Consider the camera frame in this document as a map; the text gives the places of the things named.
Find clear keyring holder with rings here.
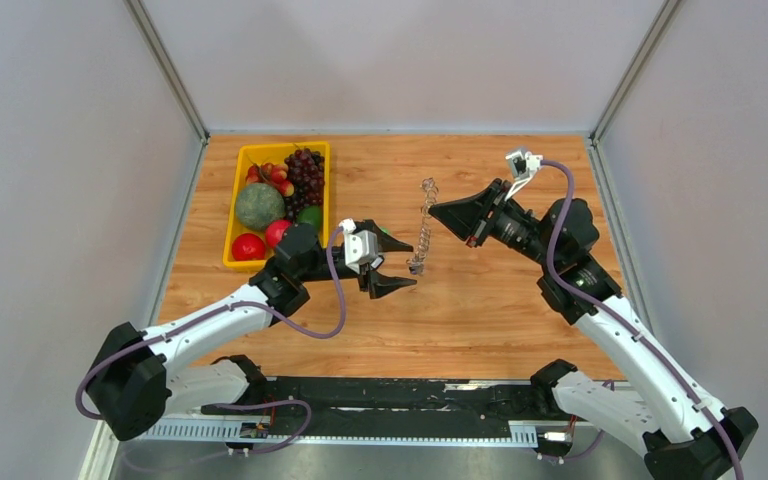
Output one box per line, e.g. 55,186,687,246
408,177,439,267

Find green melon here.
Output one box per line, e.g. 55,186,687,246
233,183,285,232

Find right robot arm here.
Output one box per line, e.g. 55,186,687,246
428,179,758,479

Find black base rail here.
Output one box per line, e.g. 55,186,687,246
239,377,569,439

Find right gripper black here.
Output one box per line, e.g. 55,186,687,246
427,178,559,271

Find yellow plastic bin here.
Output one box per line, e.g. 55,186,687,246
222,141,331,272

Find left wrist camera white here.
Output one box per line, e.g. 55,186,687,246
339,218,384,274

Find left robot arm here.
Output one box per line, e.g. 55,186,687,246
74,219,414,441

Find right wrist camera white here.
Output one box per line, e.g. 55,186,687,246
505,148,544,200

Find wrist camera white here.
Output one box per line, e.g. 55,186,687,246
339,218,384,274
505,148,544,200

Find red peaches cluster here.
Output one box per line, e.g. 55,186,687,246
245,162,295,197

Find green lime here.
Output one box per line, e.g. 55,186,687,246
296,205,324,232

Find red tomato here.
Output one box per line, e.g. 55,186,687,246
231,233,267,262

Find purple grape bunch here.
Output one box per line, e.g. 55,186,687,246
284,147,326,221

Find red apple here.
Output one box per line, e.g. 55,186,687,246
264,219,293,249

